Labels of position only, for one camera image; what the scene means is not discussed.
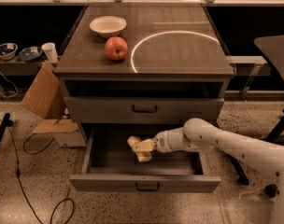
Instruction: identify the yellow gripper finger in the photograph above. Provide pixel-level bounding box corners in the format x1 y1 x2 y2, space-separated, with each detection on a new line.
136 151 152 162

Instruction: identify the yellow sponge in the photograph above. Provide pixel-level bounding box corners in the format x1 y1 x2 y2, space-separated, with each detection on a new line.
127 136 141 151

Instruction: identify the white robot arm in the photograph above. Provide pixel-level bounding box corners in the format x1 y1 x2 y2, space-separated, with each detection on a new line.
128 118 284 224

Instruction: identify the open middle drawer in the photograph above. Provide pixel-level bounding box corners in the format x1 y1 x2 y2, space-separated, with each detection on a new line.
70 124 220 193

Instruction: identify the closed top drawer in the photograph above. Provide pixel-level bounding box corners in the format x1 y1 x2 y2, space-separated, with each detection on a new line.
64 97 224 124

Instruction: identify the grey drawer cabinet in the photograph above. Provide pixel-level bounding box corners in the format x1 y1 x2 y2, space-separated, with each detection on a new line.
55 2 234 138

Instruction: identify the red apple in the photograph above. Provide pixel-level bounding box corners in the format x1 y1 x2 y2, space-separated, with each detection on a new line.
105 36 128 61

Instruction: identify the flat cardboard piece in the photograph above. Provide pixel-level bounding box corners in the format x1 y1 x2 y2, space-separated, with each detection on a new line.
33 119 78 133

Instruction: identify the cardboard box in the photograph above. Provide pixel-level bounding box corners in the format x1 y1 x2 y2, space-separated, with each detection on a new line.
21 61 65 119

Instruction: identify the white bowl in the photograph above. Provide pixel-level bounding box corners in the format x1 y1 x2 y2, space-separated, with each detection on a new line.
89 16 127 38

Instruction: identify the black stand leg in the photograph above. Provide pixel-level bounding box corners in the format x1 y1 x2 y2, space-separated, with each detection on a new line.
217 104 284 185

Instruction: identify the white paper cup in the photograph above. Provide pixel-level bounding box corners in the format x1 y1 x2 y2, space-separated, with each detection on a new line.
41 42 58 63

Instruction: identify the black pole left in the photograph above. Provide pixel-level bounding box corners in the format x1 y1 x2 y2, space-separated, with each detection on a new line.
0 113 13 142

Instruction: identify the blue bowl right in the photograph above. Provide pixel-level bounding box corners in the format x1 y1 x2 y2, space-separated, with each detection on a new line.
18 47 42 62

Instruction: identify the blue bowl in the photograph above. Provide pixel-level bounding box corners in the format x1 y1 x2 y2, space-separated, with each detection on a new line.
0 43 18 61
18 47 42 62

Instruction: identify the blue bowl left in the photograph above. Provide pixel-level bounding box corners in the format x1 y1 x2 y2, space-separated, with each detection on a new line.
0 43 18 61

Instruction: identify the black floor cable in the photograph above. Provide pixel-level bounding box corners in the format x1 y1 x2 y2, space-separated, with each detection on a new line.
0 110 76 224

